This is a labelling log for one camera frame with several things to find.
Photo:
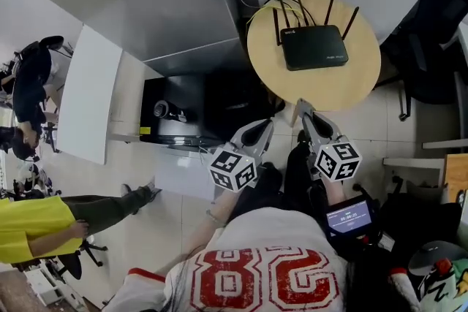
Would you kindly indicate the person's black trouser legs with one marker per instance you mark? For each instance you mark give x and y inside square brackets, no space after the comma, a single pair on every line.
[300,175]

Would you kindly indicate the wooden board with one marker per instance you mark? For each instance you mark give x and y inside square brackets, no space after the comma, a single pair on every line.
[457,175]

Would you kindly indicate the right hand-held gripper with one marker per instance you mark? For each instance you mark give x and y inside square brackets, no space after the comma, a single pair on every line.
[338,159]

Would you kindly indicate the person's right forearm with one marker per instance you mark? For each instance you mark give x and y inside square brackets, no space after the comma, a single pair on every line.
[334,191]

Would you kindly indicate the large grey cabinet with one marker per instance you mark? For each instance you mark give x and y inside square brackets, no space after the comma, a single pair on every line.
[153,0]

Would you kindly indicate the white desk panel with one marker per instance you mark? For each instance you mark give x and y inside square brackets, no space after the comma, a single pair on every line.
[89,95]

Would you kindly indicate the white shirt with red print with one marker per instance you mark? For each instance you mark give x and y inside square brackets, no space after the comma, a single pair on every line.
[263,237]

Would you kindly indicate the black router with antennas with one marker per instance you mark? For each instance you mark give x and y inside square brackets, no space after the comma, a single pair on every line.
[314,47]

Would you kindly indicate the round wooden table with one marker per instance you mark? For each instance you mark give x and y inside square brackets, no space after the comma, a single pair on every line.
[329,87]

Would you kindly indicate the grey cap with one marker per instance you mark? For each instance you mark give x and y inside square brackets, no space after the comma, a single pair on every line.
[435,254]

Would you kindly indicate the colourful plush toy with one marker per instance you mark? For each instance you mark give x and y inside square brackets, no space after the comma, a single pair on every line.
[444,288]

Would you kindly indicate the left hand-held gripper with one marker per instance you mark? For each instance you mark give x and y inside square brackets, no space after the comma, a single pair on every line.
[234,166]

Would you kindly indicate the white shelf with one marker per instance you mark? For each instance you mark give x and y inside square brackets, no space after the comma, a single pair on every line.
[424,157]

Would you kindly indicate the black bag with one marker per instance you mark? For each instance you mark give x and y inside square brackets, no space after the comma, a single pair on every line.
[413,226]

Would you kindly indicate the person's left forearm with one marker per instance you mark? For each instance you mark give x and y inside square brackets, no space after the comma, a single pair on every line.
[215,215]

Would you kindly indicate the black office chair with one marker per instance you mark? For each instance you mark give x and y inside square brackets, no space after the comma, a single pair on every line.
[431,47]
[78,255]

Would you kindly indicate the black box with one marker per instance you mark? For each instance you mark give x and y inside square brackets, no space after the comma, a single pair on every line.
[237,98]

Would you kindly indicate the black safe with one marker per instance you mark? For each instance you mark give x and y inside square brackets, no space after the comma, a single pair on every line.
[172,109]

